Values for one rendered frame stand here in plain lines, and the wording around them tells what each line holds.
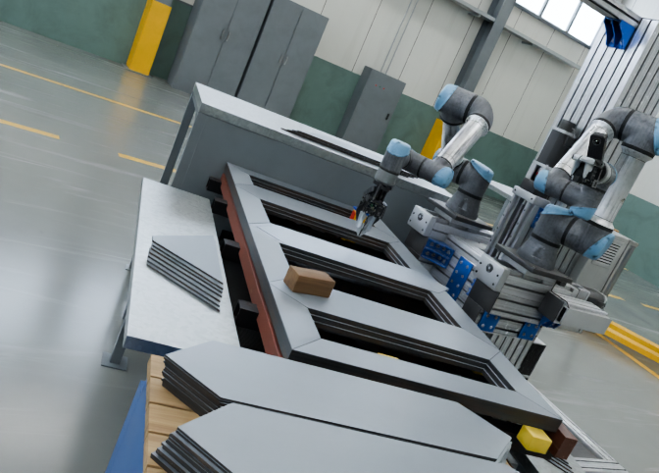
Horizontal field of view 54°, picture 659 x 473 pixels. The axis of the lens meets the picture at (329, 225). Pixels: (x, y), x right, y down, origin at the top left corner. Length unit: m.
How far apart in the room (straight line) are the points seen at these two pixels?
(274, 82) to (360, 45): 2.02
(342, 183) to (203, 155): 0.64
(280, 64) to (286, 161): 8.27
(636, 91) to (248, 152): 1.59
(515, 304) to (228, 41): 8.76
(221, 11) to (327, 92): 2.67
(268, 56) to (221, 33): 0.86
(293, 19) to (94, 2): 3.05
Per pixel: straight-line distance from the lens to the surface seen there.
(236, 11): 10.78
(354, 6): 12.19
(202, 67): 10.76
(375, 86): 12.28
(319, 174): 2.95
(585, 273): 2.98
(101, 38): 11.07
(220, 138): 2.85
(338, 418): 1.25
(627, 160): 2.52
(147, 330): 1.49
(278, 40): 11.05
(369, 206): 2.27
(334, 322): 1.67
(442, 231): 2.86
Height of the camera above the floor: 1.44
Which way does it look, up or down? 14 degrees down
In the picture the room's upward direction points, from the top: 24 degrees clockwise
